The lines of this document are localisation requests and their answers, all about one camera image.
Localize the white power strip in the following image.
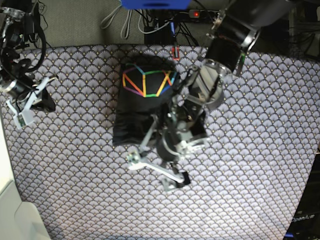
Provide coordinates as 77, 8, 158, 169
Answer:
188, 9, 218, 19

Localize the blue box overhead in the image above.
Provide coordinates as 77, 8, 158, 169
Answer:
121, 0, 191, 10

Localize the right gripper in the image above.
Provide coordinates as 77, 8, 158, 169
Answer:
0, 76, 58, 129

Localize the fan-patterned table cloth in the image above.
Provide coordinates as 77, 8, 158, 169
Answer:
0, 45, 320, 240

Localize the white plastic bin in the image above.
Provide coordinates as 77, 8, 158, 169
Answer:
0, 123, 50, 240

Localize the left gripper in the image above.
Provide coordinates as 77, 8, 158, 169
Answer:
126, 99, 209, 192

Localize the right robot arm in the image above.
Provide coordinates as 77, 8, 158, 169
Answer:
0, 0, 57, 130

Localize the dark grey T-shirt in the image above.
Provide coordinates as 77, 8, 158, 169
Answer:
112, 55, 181, 146

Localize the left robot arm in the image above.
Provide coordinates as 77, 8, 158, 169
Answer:
127, 0, 297, 192

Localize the black OpenArm box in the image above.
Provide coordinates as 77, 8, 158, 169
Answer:
284, 152, 320, 240

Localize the red and black clamp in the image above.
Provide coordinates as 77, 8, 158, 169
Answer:
171, 45, 180, 61

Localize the grey looped cable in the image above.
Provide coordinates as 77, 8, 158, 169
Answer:
100, 5, 133, 40

